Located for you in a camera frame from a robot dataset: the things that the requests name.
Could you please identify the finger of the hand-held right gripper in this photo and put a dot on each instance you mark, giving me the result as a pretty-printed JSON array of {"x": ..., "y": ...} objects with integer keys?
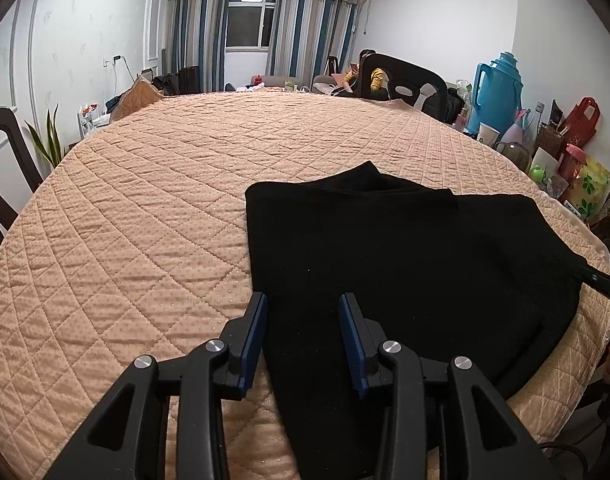
[{"x": 605, "y": 285}]

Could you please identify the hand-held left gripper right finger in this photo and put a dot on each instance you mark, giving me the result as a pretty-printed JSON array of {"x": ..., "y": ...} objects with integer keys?
[{"x": 352, "y": 345}]

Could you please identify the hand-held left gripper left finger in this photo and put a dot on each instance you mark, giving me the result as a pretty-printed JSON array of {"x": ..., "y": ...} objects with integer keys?
[{"x": 250, "y": 345}]

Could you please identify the black pants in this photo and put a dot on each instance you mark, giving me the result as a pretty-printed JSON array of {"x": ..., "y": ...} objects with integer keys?
[{"x": 410, "y": 260}]

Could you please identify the leaf printed bag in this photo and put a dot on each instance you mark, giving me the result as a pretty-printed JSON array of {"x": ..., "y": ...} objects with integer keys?
[{"x": 590, "y": 190}]

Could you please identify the red tumbler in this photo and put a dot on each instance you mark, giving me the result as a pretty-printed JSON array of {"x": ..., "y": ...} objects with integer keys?
[{"x": 575, "y": 160}]

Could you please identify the green plastic toy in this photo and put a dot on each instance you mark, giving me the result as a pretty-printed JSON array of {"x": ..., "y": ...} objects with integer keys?
[{"x": 539, "y": 173}]

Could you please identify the white box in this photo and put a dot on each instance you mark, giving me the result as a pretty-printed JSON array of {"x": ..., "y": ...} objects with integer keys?
[{"x": 545, "y": 162}]

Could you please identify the glass teapot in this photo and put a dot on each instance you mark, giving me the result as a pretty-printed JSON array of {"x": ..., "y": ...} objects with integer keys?
[{"x": 514, "y": 156}]

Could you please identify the red gift bag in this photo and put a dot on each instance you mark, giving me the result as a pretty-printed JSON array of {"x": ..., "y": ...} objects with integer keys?
[{"x": 582, "y": 125}]

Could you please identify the peach quilted blanket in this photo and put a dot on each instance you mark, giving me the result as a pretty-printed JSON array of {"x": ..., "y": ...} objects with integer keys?
[{"x": 135, "y": 210}]

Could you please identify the pink bottle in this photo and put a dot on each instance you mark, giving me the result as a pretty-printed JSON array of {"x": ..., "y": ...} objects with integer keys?
[{"x": 514, "y": 130}]

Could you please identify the white paper cup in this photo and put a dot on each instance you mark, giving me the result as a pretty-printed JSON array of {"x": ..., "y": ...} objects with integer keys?
[{"x": 488, "y": 133}]

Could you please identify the blue thermos jug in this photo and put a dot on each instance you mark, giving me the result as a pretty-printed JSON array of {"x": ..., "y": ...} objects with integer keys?
[{"x": 500, "y": 90}]

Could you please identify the black backpack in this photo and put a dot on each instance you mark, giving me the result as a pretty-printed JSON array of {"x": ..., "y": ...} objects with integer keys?
[{"x": 445, "y": 105}]

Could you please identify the peach quilted cushion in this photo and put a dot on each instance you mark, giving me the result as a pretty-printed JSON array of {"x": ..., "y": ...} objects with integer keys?
[{"x": 140, "y": 97}]

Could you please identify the white side cabinet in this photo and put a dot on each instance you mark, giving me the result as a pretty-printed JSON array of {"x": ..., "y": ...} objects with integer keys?
[{"x": 91, "y": 125}]

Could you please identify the dark cloth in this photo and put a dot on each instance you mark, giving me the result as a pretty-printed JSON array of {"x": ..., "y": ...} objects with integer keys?
[{"x": 116, "y": 103}]

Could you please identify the green potted plant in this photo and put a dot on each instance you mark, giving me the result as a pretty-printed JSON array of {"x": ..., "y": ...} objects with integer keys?
[{"x": 50, "y": 145}]

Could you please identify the dark wooden chair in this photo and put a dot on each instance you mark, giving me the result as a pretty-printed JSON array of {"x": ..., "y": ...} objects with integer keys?
[
  {"x": 385, "y": 62},
  {"x": 22, "y": 150}
]

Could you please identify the striped curtain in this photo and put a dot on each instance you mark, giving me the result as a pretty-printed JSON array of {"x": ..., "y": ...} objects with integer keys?
[
  {"x": 197, "y": 30},
  {"x": 310, "y": 25}
]

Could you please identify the window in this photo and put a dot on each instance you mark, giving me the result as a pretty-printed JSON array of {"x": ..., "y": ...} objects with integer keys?
[{"x": 250, "y": 17}]

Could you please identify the air conditioner pipe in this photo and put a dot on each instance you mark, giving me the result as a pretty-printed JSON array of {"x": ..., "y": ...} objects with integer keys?
[{"x": 363, "y": 15}]

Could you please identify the small picture frame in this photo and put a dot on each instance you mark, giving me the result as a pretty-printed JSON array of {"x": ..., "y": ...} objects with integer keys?
[{"x": 146, "y": 74}]

